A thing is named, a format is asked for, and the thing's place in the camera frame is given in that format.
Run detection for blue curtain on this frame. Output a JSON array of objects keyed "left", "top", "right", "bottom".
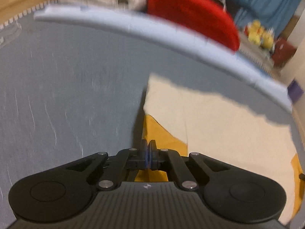
[{"left": 231, "top": 0, "right": 301, "bottom": 37}]

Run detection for cream and yellow jacket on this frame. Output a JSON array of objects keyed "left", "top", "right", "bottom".
[{"left": 142, "top": 74, "right": 304, "bottom": 224}]

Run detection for yellow plush toys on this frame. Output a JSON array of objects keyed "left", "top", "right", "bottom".
[{"left": 244, "top": 20, "right": 275, "bottom": 51}]

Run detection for purple paper bag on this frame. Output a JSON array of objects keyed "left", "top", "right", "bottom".
[{"left": 287, "top": 79, "right": 304, "bottom": 103}]

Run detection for red folded blanket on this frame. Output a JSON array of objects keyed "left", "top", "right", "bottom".
[{"left": 147, "top": 0, "right": 240, "bottom": 52}]

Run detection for dark red plush toy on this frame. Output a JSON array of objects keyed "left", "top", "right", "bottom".
[{"left": 272, "top": 38, "right": 297, "bottom": 68}]

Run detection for grey quilted mattress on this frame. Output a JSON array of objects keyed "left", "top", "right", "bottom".
[{"left": 1, "top": 11, "right": 304, "bottom": 228}]

